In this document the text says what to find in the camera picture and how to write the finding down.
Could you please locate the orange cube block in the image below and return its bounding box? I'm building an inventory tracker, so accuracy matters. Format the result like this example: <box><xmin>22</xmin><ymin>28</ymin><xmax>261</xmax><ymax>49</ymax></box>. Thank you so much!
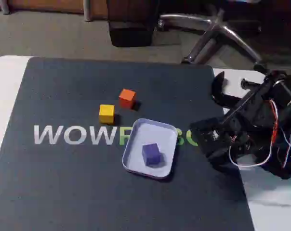
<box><xmin>119</xmin><ymin>88</ymin><xmax>137</xmax><ymax>110</ymax></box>

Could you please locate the yellow cube block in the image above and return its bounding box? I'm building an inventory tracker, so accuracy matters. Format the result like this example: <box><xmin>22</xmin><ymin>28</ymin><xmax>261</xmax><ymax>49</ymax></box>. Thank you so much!
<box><xmin>98</xmin><ymin>104</ymin><xmax>116</xmax><ymax>125</ymax></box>

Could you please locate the pale lavender rectangular tray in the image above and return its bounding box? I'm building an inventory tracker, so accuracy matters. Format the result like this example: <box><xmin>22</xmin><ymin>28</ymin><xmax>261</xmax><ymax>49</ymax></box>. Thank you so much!
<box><xmin>121</xmin><ymin>118</ymin><xmax>179</xmax><ymax>180</ymax></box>

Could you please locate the black C-clamp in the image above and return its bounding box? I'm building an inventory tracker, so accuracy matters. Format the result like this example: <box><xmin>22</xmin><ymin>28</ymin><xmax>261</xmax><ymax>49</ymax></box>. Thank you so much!
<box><xmin>211</xmin><ymin>71</ymin><xmax>265</xmax><ymax>112</ymax></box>

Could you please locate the purple cube block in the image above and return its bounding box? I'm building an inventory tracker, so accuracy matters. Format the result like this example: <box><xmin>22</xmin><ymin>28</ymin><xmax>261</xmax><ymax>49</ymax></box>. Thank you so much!
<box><xmin>141</xmin><ymin>142</ymin><xmax>166</xmax><ymax>167</ymax></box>

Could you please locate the chrome office chair base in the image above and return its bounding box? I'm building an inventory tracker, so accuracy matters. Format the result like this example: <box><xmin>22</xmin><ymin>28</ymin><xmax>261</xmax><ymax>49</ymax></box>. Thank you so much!
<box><xmin>157</xmin><ymin>8</ymin><xmax>263</xmax><ymax>64</ymax></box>

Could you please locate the black box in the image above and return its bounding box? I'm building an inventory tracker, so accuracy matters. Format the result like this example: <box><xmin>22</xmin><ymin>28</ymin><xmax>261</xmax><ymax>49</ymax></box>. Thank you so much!
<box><xmin>106</xmin><ymin>0</ymin><xmax>160</xmax><ymax>48</ymax></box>

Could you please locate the black desk mat with logo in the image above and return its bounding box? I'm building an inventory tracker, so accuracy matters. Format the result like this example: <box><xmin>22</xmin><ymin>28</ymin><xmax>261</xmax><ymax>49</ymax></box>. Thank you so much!
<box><xmin>0</xmin><ymin>57</ymin><xmax>256</xmax><ymax>231</ymax></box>

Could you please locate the grey furniture leg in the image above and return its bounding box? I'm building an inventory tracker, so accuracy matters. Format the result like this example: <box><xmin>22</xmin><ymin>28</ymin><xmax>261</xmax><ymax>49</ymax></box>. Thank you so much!
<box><xmin>0</xmin><ymin>0</ymin><xmax>11</xmax><ymax>14</ymax></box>
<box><xmin>83</xmin><ymin>0</ymin><xmax>92</xmax><ymax>22</ymax></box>

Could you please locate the brown wooden furniture panel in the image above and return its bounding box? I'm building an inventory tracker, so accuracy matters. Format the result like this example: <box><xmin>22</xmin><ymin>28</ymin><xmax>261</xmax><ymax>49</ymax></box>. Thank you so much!
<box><xmin>0</xmin><ymin>0</ymin><xmax>108</xmax><ymax>14</ymax></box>

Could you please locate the thin white wire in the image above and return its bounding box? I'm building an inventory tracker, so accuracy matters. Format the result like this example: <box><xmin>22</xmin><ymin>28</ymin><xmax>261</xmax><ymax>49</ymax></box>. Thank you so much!
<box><xmin>228</xmin><ymin>134</ymin><xmax>276</xmax><ymax>169</ymax></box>

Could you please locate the black gripper camera mount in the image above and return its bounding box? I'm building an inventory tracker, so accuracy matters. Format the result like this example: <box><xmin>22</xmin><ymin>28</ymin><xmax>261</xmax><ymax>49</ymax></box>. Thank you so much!
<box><xmin>190</xmin><ymin>117</ymin><xmax>234</xmax><ymax>168</ymax></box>

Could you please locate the red white blue ribbon cable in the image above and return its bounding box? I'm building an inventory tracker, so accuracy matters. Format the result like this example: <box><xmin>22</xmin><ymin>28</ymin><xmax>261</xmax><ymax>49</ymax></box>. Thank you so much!
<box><xmin>265</xmin><ymin>99</ymin><xmax>291</xmax><ymax>169</ymax></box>

